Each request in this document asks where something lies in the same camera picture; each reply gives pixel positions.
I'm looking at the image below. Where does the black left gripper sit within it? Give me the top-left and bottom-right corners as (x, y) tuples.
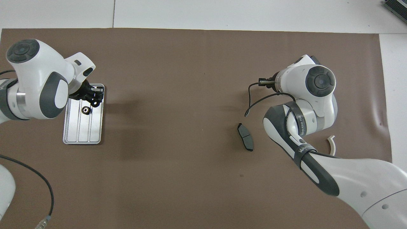
(69, 80), (104, 102)

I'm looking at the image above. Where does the silver metal tray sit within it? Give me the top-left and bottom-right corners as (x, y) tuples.
(63, 84), (105, 145)

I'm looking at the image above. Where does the brown paper table mat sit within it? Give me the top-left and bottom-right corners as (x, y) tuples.
(0, 28), (393, 229)

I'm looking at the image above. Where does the dark grey ribbed device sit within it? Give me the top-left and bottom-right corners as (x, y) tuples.
(383, 0), (407, 23)

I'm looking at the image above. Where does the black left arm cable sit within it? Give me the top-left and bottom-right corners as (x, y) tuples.
(0, 155), (54, 229)

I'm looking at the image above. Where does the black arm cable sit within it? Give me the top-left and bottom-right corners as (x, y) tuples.
(244, 78), (298, 117)
(0, 155), (54, 229)

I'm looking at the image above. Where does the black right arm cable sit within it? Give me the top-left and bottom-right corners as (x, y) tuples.
(244, 78), (298, 117)

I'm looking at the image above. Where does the white curved plastic bracket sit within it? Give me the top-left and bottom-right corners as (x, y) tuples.
(327, 135), (336, 156)

